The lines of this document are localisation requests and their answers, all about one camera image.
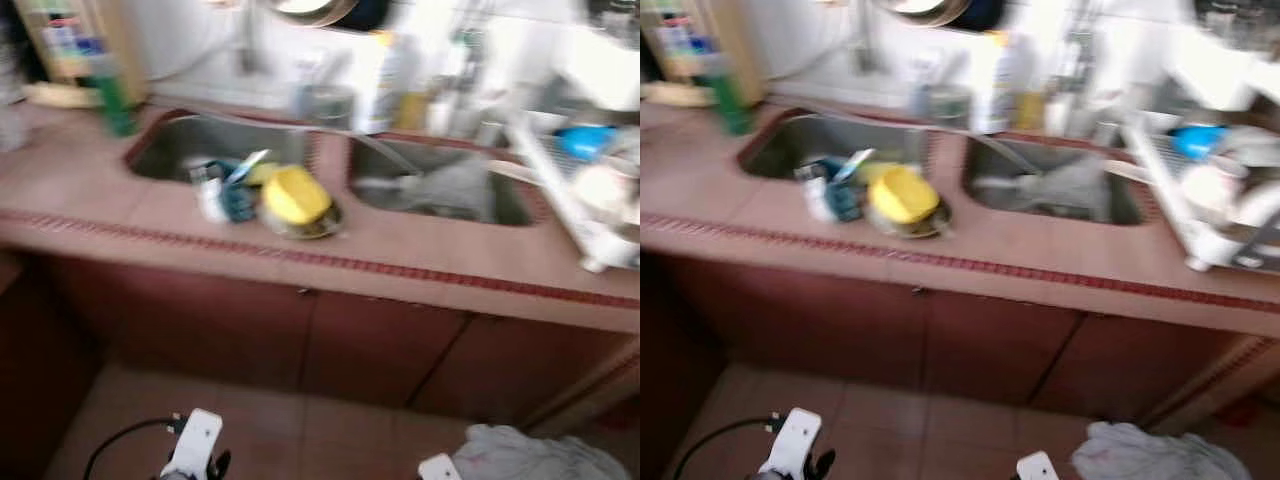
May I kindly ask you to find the dark blue mug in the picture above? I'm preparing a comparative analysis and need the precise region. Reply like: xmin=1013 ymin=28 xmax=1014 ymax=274
xmin=822 ymin=160 xmax=871 ymax=223
xmin=215 ymin=160 xmax=263 ymax=223

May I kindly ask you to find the yellow plastic bowl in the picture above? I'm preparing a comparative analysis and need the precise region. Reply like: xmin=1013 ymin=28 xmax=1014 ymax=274
xmin=868 ymin=165 xmax=941 ymax=226
xmin=260 ymin=165 xmax=334 ymax=226

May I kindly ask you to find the shallow steel plate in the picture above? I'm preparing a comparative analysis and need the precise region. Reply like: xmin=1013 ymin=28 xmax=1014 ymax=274
xmin=258 ymin=195 xmax=346 ymax=241
xmin=868 ymin=198 xmax=953 ymax=241

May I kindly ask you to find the brown kitchen cabinet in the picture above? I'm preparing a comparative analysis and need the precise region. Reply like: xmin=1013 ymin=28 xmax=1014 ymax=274
xmin=640 ymin=250 xmax=1280 ymax=431
xmin=0 ymin=250 xmax=641 ymax=431

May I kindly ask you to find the blue plastic bowl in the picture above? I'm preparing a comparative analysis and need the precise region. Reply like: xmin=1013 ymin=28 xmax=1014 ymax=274
xmin=555 ymin=125 xmax=621 ymax=161
xmin=1170 ymin=125 xmax=1229 ymax=161

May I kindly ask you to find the green liquid bottle blue cap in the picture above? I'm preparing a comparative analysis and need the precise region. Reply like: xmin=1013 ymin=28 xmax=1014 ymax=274
xmin=700 ymin=55 xmax=753 ymax=136
xmin=88 ymin=55 xmax=139 ymax=138

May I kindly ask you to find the steel sink basin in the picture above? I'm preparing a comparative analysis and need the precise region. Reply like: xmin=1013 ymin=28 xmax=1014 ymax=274
xmin=345 ymin=135 xmax=546 ymax=229
xmin=125 ymin=110 xmax=321 ymax=186
xmin=960 ymin=133 xmax=1161 ymax=229
xmin=738 ymin=108 xmax=936 ymax=186

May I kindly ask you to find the clear plastic bag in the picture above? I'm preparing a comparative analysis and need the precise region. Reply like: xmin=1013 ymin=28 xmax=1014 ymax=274
xmin=1020 ymin=155 xmax=1116 ymax=221
xmin=400 ymin=155 xmax=501 ymax=221

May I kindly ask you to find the beige water ioniser appliance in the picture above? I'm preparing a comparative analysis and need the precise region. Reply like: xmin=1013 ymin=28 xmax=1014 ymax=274
xmin=640 ymin=0 xmax=766 ymax=81
xmin=15 ymin=0 xmax=146 ymax=81

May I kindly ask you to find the white green toothbrush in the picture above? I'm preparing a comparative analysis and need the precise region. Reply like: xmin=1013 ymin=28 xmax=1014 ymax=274
xmin=225 ymin=148 xmax=271 ymax=188
xmin=835 ymin=148 xmax=879 ymax=186

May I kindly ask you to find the grey white cloth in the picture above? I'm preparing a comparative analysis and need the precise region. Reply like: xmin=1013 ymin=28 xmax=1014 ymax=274
xmin=452 ymin=424 xmax=633 ymax=480
xmin=1072 ymin=421 xmax=1251 ymax=480

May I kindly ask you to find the white detergent bottle yellow cap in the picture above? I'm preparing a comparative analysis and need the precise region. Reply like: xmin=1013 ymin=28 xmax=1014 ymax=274
xmin=975 ymin=30 xmax=1036 ymax=136
xmin=355 ymin=30 xmax=421 ymax=136

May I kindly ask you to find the clear plastic small bucket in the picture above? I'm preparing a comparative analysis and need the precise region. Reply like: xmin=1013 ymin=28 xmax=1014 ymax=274
xmin=915 ymin=85 xmax=971 ymax=126
xmin=295 ymin=85 xmax=356 ymax=126

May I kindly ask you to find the hanging steel wok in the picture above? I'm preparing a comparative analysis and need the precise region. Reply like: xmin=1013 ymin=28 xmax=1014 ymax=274
xmin=875 ymin=0 xmax=1006 ymax=31
xmin=265 ymin=0 xmax=391 ymax=31

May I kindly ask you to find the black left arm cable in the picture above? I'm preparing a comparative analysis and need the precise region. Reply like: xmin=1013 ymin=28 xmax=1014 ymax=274
xmin=670 ymin=413 xmax=783 ymax=480
xmin=82 ymin=415 xmax=186 ymax=480

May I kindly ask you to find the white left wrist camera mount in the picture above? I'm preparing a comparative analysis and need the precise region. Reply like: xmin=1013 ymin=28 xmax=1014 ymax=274
xmin=160 ymin=408 xmax=223 ymax=480
xmin=758 ymin=407 xmax=823 ymax=480

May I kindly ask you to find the steel wall tap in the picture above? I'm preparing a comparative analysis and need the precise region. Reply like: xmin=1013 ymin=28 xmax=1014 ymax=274
xmin=850 ymin=0 xmax=881 ymax=76
xmin=235 ymin=0 xmax=261 ymax=76

